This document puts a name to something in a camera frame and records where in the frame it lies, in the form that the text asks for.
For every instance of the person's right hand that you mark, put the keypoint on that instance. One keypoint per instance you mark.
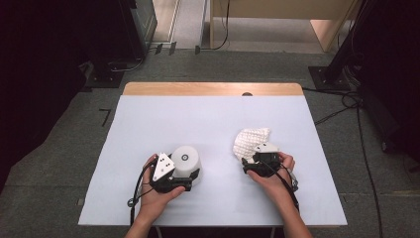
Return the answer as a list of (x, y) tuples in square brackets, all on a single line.
[(277, 188)]

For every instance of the dark glass cabinet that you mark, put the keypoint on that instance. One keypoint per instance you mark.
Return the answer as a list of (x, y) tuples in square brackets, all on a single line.
[(145, 20)]

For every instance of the black stand base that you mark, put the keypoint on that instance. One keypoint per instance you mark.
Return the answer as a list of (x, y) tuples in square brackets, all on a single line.
[(105, 79)]

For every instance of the white plastic cup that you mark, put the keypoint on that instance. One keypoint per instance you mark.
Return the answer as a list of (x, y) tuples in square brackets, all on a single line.
[(188, 168)]

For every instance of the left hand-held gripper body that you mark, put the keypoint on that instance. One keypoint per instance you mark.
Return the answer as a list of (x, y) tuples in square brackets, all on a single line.
[(163, 167)]

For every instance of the person's left hand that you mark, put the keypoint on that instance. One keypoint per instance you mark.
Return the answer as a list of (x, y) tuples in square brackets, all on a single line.
[(153, 201)]

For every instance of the black floor bracket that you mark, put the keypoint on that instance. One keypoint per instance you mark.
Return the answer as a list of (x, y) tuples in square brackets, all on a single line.
[(172, 48), (158, 49), (197, 50)]

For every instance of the metal floor rail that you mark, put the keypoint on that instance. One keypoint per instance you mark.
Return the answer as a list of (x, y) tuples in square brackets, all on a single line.
[(174, 20), (204, 20)]

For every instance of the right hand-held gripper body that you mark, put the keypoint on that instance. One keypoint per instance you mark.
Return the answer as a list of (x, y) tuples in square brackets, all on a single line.
[(267, 160)]

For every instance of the black curtain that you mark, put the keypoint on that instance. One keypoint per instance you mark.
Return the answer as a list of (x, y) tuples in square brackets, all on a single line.
[(396, 66), (39, 66)]

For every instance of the wooden table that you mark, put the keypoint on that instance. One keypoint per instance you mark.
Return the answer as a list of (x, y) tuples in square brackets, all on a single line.
[(198, 88)]

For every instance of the black metal stand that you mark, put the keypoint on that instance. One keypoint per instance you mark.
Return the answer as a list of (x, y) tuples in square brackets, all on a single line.
[(330, 79)]

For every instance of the person's dark clothing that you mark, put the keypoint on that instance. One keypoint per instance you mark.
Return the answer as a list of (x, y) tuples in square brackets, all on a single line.
[(214, 233)]

